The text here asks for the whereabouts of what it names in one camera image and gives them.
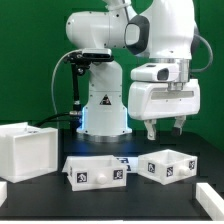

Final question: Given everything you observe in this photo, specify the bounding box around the black base cable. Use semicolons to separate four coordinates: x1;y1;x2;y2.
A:
33;111;83;128

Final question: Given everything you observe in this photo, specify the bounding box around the black camera stand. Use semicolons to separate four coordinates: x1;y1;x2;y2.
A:
64;48;115;134

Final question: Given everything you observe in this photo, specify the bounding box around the white drawer tray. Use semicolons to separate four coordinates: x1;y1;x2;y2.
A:
137;149;198;185
62;155;127;191

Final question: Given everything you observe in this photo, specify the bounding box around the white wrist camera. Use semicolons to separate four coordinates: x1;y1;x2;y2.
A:
131;63;180;82

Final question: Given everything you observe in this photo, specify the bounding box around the grey cable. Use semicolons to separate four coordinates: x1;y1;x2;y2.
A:
50;49;83;129

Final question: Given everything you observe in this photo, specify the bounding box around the white drawer cabinet box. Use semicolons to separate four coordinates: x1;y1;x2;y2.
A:
0;122;58;183

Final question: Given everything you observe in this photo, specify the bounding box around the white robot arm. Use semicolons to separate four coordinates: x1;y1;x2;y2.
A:
66;0;200;142

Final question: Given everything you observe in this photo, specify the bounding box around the white border bar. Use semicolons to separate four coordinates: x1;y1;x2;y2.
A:
0;181;7;207
196;183;224;221

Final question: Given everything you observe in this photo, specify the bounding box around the white drawer tray right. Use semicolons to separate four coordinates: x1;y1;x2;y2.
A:
137;149;198;185

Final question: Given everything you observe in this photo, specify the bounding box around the white drawer tray left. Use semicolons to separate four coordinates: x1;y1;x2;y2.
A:
62;155;127;191

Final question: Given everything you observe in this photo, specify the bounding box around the fiducial marker sheet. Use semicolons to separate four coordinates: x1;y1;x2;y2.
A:
118;157;138;173

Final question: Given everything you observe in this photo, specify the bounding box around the white border bar left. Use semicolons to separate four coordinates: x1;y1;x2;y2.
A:
0;181;7;207

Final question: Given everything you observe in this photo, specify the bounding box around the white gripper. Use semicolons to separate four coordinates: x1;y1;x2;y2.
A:
128;79;200;141

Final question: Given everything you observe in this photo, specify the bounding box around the white border bar right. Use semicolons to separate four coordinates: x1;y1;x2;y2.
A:
196;183;224;221

